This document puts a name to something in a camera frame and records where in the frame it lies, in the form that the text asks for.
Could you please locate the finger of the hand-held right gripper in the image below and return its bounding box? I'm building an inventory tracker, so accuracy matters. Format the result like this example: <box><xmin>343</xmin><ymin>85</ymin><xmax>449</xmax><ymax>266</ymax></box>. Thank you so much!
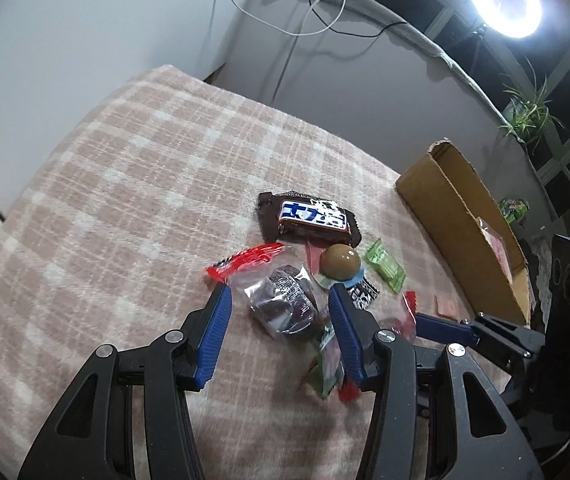
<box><xmin>414</xmin><ymin>311</ymin><xmax>546</xmax><ymax>368</ymax></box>

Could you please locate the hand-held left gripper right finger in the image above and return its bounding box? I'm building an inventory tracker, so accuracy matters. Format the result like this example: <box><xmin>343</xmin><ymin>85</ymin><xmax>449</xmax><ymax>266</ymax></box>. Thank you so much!
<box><xmin>327</xmin><ymin>282</ymin><xmax>546</xmax><ymax>480</ymax></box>

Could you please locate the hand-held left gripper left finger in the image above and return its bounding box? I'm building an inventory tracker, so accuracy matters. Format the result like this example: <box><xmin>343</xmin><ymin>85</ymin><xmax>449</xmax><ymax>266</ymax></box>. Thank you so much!
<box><xmin>17</xmin><ymin>282</ymin><xmax>233</xmax><ymax>480</ymax></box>

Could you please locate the small pink packet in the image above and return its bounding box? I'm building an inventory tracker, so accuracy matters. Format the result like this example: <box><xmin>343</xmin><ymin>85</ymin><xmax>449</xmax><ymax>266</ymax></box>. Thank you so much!
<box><xmin>434</xmin><ymin>296</ymin><xmax>460</xmax><ymax>318</ymax></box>

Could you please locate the green snack packet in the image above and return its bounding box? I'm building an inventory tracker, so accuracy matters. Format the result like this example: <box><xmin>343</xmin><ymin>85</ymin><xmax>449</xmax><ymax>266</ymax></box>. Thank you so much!
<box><xmin>307</xmin><ymin>322</ymin><xmax>348</xmax><ymax>400</ymax></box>

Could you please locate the black and white snack packet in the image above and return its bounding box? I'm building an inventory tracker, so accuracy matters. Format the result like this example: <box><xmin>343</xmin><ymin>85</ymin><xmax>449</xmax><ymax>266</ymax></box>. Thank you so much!
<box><xmin>315</xmin><ymin>267</ymin><xmax>380</xmax><ymax>311</ymax></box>

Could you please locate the round brown egg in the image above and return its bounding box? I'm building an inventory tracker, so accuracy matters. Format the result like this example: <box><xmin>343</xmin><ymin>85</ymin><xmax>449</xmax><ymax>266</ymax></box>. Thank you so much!
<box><xmin>320</xmin><ymin>243</ymin><xmax>363</xmax><ymax>281</ymax></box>

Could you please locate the clear packet of dark candy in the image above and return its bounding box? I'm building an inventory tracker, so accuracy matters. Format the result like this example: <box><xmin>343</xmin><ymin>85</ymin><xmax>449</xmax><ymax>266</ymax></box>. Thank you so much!
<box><xmin>206</xmin><ymin>242</ymin><xmax>323</xmax><ymax>343</ymax></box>

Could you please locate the green candy packet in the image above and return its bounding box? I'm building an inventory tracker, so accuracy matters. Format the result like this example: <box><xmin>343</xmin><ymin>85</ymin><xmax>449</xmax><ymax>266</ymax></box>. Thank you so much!
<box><xmin>362</xmin><ymin>238</ymin><xmax>406</xmax><ymax>293</ymax></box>

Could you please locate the pink snack packet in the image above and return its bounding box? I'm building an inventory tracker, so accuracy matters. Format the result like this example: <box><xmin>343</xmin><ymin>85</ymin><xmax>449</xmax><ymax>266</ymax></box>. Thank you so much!
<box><xmin>475</xmin><ymin>216</ymin><xmax>516</xmax><ymax>281</ymax></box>

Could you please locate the brown chocolate bar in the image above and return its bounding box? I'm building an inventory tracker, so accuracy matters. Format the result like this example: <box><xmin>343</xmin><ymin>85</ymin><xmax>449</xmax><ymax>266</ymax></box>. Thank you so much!
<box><xmin>256</xmin><ymin>190</ymin><xmax>363</xmax><ymax>248</ymax></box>

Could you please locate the cardboard box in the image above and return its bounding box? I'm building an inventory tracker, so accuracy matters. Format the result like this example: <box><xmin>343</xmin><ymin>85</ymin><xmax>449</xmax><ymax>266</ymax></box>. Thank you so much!
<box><xmin>396</xmin><ymin>137</ymin><xmax>533</xmax><ymax>326</ymax></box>

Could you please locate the white lace tablecloth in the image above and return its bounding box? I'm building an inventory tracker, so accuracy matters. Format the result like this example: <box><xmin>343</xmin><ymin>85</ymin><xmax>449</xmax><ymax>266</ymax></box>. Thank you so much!
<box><xmin>530</xmin><ymin>237</ymin><xmax>553</xmax><ymax>311</ymax></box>

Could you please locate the green snack bag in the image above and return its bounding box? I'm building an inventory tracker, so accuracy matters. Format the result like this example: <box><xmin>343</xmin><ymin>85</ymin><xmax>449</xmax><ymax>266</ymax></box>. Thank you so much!
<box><xmin>497</xmin><ymin>197</ymin><xmax>530</xmax><ymax>226</ymax></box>

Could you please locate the potted spider plant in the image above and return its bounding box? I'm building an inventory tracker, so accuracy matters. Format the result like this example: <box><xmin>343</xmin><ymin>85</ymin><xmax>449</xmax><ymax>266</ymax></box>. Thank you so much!
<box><xmin>497</xmin><ymin>57</ymin><xmax>566</xmax><ymax>153</ymax></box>

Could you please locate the black tripod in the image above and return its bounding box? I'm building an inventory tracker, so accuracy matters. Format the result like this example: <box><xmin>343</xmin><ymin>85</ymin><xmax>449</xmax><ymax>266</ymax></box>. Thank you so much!
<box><xmin>465</xmin><ymin>30</ymin><xmax>486</xmax><ymax>86</ymax></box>

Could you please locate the white window frame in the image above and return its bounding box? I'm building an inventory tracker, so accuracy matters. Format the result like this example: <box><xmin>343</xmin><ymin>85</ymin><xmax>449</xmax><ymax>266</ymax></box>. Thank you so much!
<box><xmin>430</xmin><ymin>0</ymin><xmax>570</xmax><ymax>201</ymax></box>

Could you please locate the black cable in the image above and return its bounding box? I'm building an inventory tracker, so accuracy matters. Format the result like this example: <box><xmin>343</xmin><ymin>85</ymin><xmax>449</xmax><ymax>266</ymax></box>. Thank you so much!
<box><xmin>315</xmin><ymin>0</ymin><xmax>410</xmax><ymax>41</ymax></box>

